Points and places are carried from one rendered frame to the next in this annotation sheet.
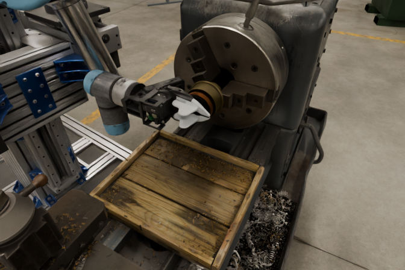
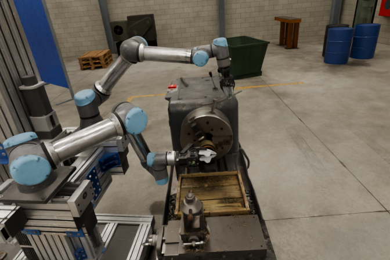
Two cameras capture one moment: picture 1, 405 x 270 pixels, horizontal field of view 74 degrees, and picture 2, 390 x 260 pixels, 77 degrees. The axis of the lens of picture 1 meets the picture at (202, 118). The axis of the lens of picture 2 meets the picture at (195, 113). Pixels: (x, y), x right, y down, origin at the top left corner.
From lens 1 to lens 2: 0.78 m
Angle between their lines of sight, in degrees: 26
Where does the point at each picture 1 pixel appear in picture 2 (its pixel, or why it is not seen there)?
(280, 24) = (220, 107)
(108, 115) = (162, 173)
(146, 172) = not seen: hidden behind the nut
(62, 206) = not seen: hidden behind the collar
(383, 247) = (293, 203)
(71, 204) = not seen: hidden behind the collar
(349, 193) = (265, 183)
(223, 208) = (234, 192)
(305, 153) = (239, 166)
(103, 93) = (162, 162)
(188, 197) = (217, 195)
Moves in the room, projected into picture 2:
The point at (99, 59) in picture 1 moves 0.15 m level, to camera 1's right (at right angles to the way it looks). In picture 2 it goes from (145, 148) to (170, 139)
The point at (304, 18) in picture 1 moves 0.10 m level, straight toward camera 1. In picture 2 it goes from (229, 103) to (234, 108)
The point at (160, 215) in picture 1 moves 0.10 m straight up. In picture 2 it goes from (212, 206) to (211, 191)
